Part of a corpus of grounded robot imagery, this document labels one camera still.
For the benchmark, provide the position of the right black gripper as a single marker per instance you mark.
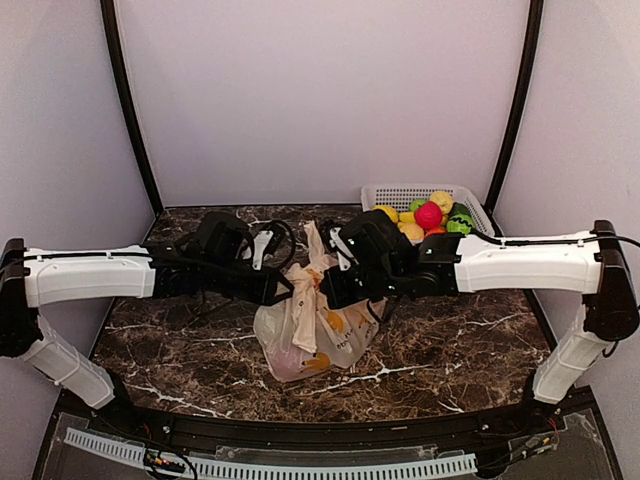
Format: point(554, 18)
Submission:
point(338, 297)

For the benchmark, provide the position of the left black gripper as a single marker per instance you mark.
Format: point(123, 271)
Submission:
point(265, 293)

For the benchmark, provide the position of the banana print plastic bag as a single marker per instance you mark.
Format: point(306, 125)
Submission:
point(301, 336)

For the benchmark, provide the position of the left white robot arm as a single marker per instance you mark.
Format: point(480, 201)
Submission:
point(222, 256)

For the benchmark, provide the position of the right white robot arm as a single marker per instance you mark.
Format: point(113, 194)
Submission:
point(377, 260)

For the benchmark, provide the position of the orange toy fruit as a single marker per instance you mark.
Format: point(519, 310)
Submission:
point(436, 231)

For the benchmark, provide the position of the green toy fruit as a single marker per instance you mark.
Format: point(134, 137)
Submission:
point(417, 204)

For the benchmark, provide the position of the yellow toy fruit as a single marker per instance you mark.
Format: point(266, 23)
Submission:
point(443, 200)

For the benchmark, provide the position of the green watermelon toy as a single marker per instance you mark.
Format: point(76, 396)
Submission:
point(460, 220)

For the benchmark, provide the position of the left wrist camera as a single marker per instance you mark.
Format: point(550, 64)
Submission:
point(266, 242)

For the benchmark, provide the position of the black front rail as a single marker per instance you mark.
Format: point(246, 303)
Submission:
point(488, 432)

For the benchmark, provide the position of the white slotted cable duct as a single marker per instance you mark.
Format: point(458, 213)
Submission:
point(245, 463)

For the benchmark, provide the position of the right black frame post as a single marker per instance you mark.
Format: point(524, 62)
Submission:
point(518, 103)

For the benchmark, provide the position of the black frame post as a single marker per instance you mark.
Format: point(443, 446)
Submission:
point(128, 109)
point(518, 103)

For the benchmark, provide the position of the left black frame post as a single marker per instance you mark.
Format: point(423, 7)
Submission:
point(128, 109)

